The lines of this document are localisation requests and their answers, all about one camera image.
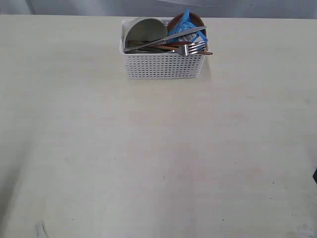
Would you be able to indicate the silver table knife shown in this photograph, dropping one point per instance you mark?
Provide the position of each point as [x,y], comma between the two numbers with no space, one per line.
[167,38]

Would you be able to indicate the brown wooden spoon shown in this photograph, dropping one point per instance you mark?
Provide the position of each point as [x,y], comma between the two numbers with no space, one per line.
[176,44]

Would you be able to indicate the grey-green ceramic bowl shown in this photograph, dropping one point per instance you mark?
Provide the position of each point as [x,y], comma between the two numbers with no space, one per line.
[143,29]

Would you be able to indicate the brown ceramic plate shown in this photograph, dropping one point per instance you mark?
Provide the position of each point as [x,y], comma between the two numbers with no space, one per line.
[195,19]

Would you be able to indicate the silver fork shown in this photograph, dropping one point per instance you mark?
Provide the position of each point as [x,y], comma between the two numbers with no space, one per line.
[184,49]

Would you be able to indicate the lower brown wooden chopstick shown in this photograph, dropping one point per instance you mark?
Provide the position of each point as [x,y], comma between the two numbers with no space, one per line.
[206,53]

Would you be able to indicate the white perforated plastic basket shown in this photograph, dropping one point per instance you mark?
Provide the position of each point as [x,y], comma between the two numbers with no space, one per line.
[159,66]

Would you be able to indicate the blue snack packet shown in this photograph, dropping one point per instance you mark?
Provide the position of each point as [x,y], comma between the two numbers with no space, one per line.
[185,24]

